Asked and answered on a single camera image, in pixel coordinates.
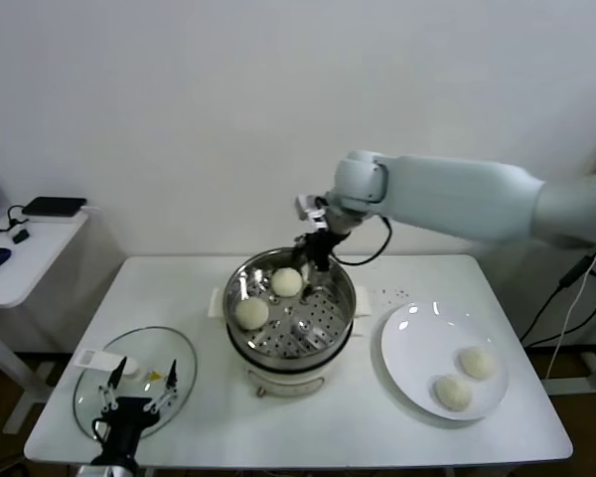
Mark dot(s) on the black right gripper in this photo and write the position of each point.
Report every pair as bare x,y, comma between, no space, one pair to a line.
322,251

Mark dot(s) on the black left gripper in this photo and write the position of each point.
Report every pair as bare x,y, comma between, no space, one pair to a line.
126,427

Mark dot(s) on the white steamed baozi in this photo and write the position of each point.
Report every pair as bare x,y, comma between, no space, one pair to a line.
452,393
286,282
252,314
478,364

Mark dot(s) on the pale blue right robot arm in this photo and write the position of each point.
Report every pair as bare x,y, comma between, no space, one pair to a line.
452,199

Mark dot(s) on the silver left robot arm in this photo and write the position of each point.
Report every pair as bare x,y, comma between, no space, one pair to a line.
109,469

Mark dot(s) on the stainless steel steamer basket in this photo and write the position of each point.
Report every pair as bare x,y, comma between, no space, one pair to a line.
323,318

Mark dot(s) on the round glass pot lid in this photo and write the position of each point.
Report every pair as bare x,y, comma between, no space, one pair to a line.
92,402

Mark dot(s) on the scattered brown crumbs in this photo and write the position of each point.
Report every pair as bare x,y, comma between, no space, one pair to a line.
392,293

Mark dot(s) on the white electric cooking pot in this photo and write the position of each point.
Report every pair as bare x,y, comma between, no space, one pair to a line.
288,385

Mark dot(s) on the white round plate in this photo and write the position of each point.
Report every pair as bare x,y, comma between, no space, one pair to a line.
427,343

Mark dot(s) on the white side desk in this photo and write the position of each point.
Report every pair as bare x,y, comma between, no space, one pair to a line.
40,258

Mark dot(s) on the small black adapter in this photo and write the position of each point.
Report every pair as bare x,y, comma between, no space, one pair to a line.
20,236

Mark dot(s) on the black flat box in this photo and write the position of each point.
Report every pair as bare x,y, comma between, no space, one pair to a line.
53,206

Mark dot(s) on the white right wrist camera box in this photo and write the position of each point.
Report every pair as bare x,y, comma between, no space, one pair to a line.
310,212

